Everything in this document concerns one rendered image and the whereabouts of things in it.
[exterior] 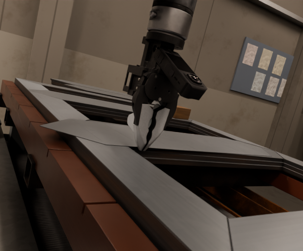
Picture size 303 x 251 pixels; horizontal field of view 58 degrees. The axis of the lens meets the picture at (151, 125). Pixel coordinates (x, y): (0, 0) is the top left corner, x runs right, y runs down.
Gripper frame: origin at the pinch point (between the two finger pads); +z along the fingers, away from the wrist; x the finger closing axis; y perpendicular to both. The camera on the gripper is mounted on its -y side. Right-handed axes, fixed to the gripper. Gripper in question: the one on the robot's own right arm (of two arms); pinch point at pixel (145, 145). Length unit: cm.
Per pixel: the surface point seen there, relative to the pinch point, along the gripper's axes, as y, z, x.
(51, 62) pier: 260, -6, -40
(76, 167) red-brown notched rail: -4.5, 3.0, 14.0
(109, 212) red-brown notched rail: -17.3, 3.0, 14.3
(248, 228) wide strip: -25.7, 0.8, 2.3
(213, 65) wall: 255, -57, -258
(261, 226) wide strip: -25.7, 0.8, -0.2
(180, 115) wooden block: 51, -1, -50
